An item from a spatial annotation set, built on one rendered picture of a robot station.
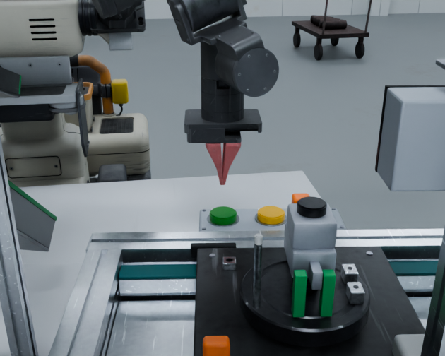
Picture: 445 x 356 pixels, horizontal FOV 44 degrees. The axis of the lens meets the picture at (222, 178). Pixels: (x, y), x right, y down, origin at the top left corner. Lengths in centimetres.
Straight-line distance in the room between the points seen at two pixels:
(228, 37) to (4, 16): 70
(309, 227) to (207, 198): 57
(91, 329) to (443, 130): 41
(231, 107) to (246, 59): 10
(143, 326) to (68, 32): 74
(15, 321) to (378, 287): 40
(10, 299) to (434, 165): 41
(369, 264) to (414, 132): 33
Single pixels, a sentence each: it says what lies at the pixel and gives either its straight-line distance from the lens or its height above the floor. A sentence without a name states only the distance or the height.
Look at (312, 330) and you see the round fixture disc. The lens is 57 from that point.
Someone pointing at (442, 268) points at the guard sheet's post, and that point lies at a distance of 47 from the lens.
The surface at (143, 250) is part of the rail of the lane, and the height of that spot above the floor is 96.
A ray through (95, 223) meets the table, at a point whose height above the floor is 86.
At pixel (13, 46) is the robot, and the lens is 129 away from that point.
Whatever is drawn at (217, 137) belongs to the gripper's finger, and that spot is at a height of 110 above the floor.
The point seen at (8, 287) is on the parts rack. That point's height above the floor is 103.
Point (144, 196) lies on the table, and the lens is 113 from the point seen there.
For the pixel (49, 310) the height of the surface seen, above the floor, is 86.
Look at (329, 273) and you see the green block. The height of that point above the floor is 104.
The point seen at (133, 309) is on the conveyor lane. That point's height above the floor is 92.
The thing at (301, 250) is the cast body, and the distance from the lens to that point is 57.
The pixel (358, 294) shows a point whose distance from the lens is 61.
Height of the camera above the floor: 135
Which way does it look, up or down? 24 degrees down
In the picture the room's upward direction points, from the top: straight up
